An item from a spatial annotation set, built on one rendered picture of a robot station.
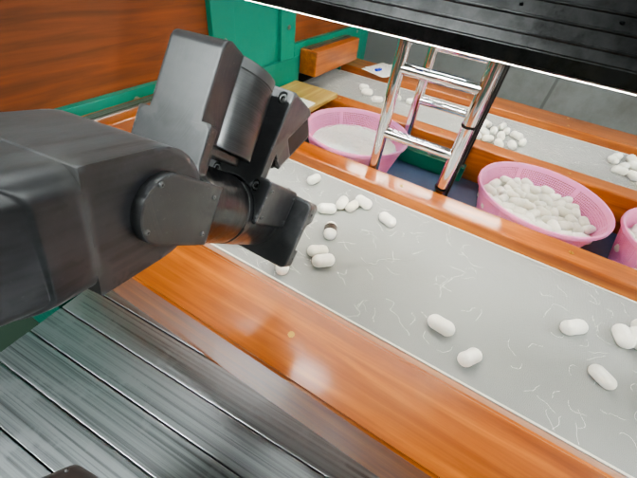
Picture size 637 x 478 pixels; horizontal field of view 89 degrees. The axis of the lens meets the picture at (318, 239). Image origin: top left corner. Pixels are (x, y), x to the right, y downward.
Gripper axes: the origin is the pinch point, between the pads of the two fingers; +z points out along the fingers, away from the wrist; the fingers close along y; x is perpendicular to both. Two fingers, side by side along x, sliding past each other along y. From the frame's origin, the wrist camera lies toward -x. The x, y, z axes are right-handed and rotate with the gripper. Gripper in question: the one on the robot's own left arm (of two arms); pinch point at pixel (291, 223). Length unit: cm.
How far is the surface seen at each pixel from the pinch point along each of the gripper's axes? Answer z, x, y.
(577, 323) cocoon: 18.4, -3.0, -38.1
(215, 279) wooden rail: 0.7, 11.4, 7.2
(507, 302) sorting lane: 20.1, -1.6, -29.6
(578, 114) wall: 165, -102, -54
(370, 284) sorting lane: 12.9, 4.4, -10.4
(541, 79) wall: 157, -109, -30
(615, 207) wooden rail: 55, -30, -49
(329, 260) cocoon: 11.0, 3.7, -3.5
